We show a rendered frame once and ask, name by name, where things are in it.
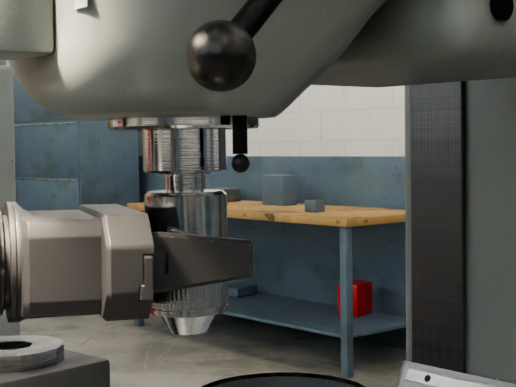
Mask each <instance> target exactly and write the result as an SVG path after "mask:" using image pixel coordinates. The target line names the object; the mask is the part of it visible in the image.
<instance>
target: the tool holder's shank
mask: <svg viewBox="0 0 516 387"><path fill-rule="evenodd" d="M211 173H213V172H202V173H157V174H166V175H165V190H166V191H168V192H193V191H204V190H205V189H206V178H205V174H211Z"/></svg>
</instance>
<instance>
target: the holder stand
mask: <svg viewBox="0 0 516 387"><path fill-rule="evenodd" d="M0 387H110V363H109V361H108V359H104V358H101V357H97V356H90V355H87V354H83V353H79V352H73V351H69V350H66V349H64V343H63V340H61V339H58V338H55V337H51V336H35V335H16V336H1V335H0Z"/></svg>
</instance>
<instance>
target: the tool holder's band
mask: <svg viewBox="0 0 516 387"><path fill-rule="evenodd" d="M225 208H227V193H226V192H225V191H224V190H216V189H205V190H204V191H193V192H168V191H166V190H152V191H148V192H146V194H145V195H144V209H145V210H153V211H199V210H220V209H225Z"/></svg>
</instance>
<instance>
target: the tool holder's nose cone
mask: <svg viewBox="0 0 516 387"><path fill-rule="evenodd" d="M214 316H215V315H213V316H202V317H190V318H174V317H163V316H161V318H162V320H163V322H164V324H165V326H166V327H167V330H168V332H169V333H171V334H175V335H196V334H201V333H205V332H207V330H208V329H209V327H210V324H211V322H212V320H213V318H214Z"/></svg>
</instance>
